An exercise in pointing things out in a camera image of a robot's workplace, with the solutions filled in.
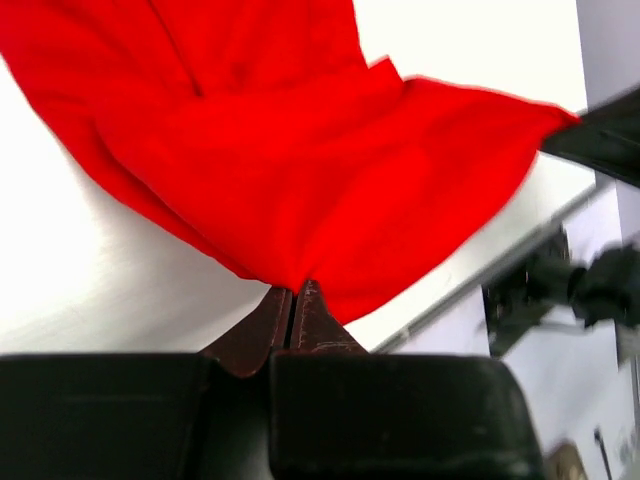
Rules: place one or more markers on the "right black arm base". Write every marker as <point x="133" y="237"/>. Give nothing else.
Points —
<point x="550" y="289"/>

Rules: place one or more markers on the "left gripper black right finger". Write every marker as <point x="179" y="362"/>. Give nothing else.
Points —
<point x="340" y="412"/>

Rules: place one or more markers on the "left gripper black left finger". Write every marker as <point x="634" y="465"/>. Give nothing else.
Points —
<point x="144" y="415"/>

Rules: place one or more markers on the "red t shirt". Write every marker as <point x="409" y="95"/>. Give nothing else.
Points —
<point x="257" y="132"/>

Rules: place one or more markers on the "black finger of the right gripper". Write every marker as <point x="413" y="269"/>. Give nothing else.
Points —
<point x="606" y="139"/>

